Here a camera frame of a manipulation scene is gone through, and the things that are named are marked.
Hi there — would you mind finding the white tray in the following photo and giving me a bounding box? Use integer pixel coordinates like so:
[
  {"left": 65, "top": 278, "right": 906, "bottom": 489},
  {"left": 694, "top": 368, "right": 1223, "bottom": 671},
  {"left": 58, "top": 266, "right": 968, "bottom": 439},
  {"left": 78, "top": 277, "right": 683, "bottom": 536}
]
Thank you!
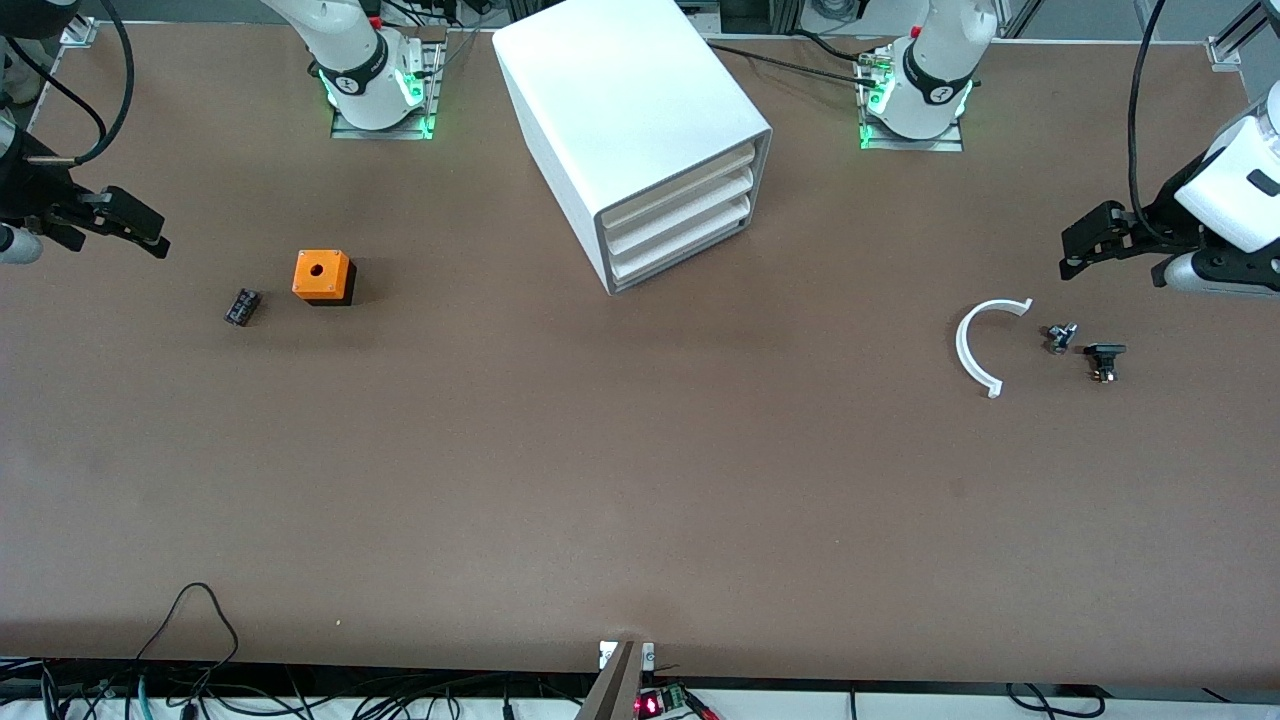
[{"left": 600, "top": 142, "right": 758, "bottom": 231}]

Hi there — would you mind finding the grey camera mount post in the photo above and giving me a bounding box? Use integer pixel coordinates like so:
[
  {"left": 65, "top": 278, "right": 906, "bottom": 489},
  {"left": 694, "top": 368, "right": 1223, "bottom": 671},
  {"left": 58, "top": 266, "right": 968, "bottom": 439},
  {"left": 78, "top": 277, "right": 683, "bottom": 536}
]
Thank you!
[{"left": 575, "top": 640, "right": 657, "bottom": 720}]

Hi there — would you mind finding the orange button enclosure box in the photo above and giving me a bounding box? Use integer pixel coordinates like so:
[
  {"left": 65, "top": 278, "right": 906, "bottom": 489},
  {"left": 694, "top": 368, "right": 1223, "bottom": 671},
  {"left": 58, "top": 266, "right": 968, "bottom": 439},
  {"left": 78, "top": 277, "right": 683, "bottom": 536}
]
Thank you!
[{"left": 292, "top": 250, "right": 358, "bottom": 307}]

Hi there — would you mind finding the circuit board with red LED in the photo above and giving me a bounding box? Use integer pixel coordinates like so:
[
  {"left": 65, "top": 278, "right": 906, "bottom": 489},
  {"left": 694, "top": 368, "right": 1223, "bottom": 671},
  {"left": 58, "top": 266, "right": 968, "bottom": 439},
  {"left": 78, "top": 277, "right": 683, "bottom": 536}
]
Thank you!
[{"left": 635, "top": 684, "right": 721, "bottom": 720}]

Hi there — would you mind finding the white curved plastic arc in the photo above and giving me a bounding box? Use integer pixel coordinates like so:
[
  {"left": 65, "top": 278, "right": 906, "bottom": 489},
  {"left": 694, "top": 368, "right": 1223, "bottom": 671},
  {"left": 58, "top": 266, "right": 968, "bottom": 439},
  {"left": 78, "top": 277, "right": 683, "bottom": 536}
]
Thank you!
[{"left": 955, "top": 298, "right": 1034, "bottom": 400}]

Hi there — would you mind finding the black cable at table edge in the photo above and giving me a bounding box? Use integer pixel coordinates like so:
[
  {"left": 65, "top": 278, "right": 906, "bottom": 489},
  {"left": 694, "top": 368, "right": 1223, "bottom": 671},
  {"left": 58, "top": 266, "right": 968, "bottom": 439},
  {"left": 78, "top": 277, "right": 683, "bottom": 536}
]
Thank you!
[{"left": 1005, "top": 682, "right": 1107, "bottom": 720}]

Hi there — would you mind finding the black cable on table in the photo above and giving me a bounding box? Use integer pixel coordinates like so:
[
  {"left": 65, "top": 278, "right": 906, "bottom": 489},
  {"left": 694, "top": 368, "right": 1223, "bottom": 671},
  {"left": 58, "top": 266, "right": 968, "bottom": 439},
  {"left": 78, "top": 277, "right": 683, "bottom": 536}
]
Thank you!
[{"left": 705, "top": 28, "right": 886, "bottom": 86}]

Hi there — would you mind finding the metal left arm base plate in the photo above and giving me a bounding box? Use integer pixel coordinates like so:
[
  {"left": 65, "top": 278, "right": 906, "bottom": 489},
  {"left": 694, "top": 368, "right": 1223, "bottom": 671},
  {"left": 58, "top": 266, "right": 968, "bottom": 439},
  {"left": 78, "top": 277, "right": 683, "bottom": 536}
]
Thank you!
[{"left": 856, "top": 45, "right": 965, "bottom": 153}]

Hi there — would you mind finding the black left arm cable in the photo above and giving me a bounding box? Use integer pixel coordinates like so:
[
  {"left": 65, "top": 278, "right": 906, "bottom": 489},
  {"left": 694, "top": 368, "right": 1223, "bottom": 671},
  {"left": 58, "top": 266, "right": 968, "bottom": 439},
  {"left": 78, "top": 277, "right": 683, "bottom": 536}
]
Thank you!
[{"left": 1127, "top": 0, "right": 1171, "bottom": 246}]

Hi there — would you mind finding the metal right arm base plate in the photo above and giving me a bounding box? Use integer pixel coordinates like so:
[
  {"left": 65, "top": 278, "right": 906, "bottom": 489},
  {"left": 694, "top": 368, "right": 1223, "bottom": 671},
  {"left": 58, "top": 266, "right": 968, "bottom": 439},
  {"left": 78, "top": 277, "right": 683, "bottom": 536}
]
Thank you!
[{"left": 330, "top": 40, "right": 446, "bottom": 141}]

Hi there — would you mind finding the black looped cable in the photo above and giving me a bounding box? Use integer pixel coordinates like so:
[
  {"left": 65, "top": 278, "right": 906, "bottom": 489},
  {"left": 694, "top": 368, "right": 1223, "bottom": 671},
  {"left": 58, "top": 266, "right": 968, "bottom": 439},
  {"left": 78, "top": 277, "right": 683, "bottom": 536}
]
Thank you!
[{"left": 135, "top": 582, "right": 241, "bottom": 693}]

